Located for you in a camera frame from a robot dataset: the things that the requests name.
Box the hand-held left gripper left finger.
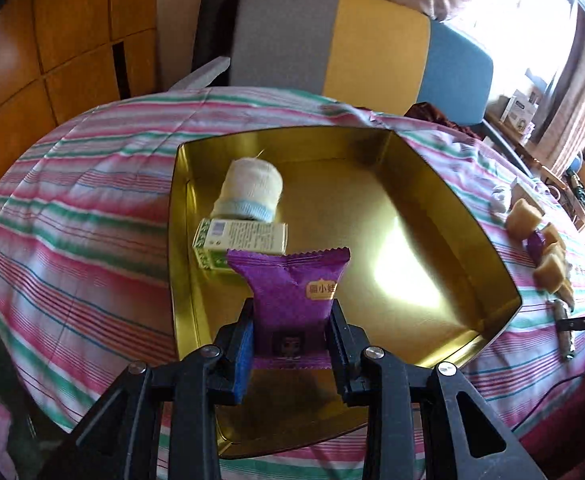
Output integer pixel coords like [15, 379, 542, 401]
[55, 299, 256, 480]

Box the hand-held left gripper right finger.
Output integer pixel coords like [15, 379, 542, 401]
[328, 299, 548, 480]

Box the silver foil packet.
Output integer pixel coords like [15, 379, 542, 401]
[551, 299, 575, 362]

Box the purple snack packet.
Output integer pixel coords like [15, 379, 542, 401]
[524, 230, 548, 264]
[226, 247, 351, 371]

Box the white plastic bag wad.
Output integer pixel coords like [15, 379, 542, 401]
[489, 185, 512, 215]

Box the gold tin box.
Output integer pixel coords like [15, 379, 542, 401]
[170, 127, 523, 461]

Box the yellow sponge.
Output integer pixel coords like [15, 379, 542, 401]
[532, 251, 569, 292]
[555, 280, 576, 309]
[542, 223, 566, 250]
[505, 198, 544, 239]

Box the magenta cloth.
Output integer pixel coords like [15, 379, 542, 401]
[517, 330, 585, 480]

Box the green white small carton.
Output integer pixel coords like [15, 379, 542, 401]
[191, 217, 289, 273]

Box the rolled white sock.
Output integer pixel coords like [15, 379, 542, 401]
[212, 157, 284, 223]

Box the wooden desk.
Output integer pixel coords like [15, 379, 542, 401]
[485, 110, 573, 192]

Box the white printed box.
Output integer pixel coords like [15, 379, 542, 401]
[502, 89, 541, 137]

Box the striped bed sheet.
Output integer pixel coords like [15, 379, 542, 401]
[0, 87, 585, 480]

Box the dark red cloth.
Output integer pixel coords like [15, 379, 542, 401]
[405, 102, 478, 137]

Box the grey yellow blue chair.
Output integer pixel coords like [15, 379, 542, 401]
[170, 0, 533, 176]

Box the black rolled mat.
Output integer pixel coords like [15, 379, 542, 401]
[192, 0, 249, 88]

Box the wooden wardrobe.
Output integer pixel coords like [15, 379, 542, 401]
[0, 0, 160, 211]

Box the black cable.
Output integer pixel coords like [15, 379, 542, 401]
[492, 365, 585, 431]

